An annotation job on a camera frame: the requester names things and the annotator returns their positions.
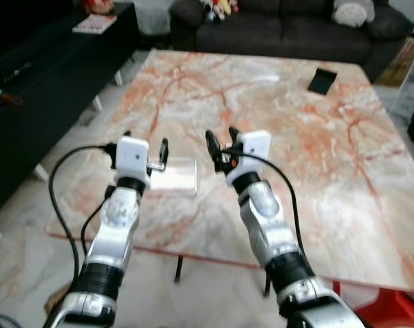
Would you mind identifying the clear plastic container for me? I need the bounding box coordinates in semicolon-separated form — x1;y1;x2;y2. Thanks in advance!
147;157;198;197

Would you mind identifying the long black TV bench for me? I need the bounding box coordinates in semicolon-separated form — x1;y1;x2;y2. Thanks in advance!
0;3;140;221

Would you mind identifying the small black flat case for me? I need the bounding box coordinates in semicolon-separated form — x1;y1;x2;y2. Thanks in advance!
307;67;338;96

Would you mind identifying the black table leg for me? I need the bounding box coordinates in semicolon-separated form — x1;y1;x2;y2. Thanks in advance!
263;269;274;299
174;255;186;285

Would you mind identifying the dark fabric sofa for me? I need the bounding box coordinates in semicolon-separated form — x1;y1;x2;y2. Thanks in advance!
169;0;414;81

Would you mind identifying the pink white book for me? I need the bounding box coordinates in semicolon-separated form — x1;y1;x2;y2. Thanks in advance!
72;14;118;35

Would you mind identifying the colourful plush toy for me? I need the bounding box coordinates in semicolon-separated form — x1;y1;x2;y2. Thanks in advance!
200;0;239;23

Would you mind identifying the red orange ornament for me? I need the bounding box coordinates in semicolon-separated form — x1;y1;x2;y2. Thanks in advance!
81;0;116;16

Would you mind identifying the brown cardboard carton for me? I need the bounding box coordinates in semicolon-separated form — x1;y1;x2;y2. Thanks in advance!
376;37;414;87

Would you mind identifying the brown cardboard scrap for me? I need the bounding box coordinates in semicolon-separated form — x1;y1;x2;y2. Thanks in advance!
46;283;75;316

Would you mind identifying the grey plush toy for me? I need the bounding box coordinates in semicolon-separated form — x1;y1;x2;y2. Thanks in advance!
331;0;376;28

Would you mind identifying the red plastic stool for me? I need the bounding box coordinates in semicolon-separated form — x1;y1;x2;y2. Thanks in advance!
332;279;414;328

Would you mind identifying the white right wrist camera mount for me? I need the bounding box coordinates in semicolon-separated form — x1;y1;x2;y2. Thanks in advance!
225;130;272;188

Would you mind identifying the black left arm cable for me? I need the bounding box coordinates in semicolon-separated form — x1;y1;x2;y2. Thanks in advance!
48;143;119;288

